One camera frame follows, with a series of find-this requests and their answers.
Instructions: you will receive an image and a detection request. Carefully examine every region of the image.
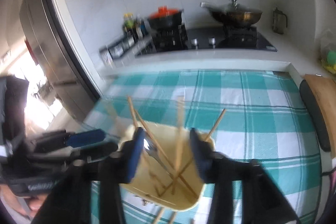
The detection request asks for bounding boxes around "metal spoon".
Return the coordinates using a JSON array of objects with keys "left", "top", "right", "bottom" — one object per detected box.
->
[{"left": 143, "top": 137, "right": 173, "bottom": 178}]

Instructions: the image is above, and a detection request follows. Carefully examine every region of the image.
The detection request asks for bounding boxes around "person's left hand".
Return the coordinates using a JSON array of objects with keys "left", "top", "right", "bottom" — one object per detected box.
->
[{"left": 1, "top": 185, "right": 48, "bottom": 223}]

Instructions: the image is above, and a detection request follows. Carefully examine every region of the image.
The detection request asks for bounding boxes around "grey metal refrigerator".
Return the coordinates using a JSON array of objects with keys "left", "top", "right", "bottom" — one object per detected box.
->
[{"left": 19, "top": 0, "right": 100, "bottom": 121}]

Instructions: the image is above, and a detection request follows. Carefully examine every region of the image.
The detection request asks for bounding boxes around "cream utensil holder box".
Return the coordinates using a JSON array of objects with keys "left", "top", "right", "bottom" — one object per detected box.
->
[{"left": 122, "top": 122, "right": 206, "bottom": 211}]

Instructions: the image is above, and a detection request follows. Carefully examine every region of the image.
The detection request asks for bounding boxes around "teal white checkered tablecloth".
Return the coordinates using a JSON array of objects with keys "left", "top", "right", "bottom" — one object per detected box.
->
[{"left": 85, "top": 71, "right": 322, "bottom": 223}]

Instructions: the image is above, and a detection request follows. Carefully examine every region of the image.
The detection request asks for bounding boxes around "spice jar white label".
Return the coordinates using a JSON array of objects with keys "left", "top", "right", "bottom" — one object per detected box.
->
[{"left": 99, "top": 46, "right": 113, "bottom": 66}]

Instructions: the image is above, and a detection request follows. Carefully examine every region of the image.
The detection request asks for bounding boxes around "sauce bottle yellow cap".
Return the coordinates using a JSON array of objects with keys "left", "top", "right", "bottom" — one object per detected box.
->
[{"left": 123, "top": 13, "right": 134, "bottom": 36}]

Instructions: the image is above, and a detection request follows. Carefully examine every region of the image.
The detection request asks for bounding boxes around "wooden cutting board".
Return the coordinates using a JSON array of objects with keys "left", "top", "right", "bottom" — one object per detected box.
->
[{"left": 299, "top": 74, "right": 335, "bottom": 159}]

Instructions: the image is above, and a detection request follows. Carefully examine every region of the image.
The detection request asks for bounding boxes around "black pot red lid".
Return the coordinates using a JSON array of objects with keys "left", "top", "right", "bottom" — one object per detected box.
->
[{"left": 147, "top": 6, "right": 184, "bottom": 31}]

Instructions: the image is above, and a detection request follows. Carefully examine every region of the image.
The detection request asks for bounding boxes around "black gas stove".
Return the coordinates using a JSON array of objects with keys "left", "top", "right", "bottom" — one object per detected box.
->
[{"left": 136, "top": 26, "right": 277, "bottom": 56}]

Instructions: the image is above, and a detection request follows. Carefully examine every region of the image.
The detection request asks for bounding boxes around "plastic bag with produce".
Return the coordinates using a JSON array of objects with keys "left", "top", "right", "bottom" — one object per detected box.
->
[{"left": 319, "top": 28, "right": 335, "bottom": 75}]

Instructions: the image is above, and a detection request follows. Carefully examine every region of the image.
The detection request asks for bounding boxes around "black wok with lid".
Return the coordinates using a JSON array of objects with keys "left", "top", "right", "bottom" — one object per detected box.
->
[{"left": 200, "top": 0, "right": 263, "bottom": 28}]

